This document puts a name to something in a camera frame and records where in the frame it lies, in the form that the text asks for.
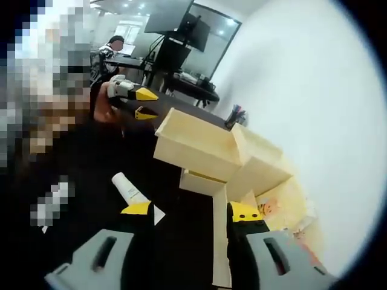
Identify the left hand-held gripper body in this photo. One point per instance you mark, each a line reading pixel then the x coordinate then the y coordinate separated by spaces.
pixel 119 86

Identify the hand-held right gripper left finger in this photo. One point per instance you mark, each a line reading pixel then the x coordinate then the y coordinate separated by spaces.
pixel 87 266

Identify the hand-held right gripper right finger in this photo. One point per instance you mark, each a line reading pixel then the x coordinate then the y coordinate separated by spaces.
pixel 287 266

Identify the yellow lace-trimmed bear cloth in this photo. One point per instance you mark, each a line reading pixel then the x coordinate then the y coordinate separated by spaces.
pixel 281 217

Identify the white cosmetic tube bottle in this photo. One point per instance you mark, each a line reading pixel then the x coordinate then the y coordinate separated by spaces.
pixel 130 190

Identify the cream wooden drawer organizer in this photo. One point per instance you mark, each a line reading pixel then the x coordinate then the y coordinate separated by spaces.
pixel 263 169

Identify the person's left hand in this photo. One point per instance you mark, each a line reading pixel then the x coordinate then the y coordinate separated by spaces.
pixel 104 105

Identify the person's right hand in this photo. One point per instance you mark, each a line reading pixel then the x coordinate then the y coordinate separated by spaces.
pixel 308 252

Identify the long dark office desk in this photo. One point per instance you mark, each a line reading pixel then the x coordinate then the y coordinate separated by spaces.
pixel 130 62

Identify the black background desk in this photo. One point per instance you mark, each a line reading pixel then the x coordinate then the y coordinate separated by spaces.
pixel 193 90

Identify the black monitor stand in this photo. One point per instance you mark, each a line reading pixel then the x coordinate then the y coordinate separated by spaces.
pixel 172 51

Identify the black monitor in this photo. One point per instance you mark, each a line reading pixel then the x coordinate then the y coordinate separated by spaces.
pixel 196 33

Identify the large dark tilted monitor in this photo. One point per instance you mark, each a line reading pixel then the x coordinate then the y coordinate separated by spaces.
pixel 169 15

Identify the black mesh pen holder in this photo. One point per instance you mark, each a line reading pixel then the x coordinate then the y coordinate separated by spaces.
pixel 234 121

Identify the dark-framed glass partition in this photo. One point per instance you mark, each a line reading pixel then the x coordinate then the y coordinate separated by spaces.
pixel 223 45

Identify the bunch of coloured pens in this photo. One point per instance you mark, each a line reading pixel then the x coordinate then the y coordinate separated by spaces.
pixel 240 109

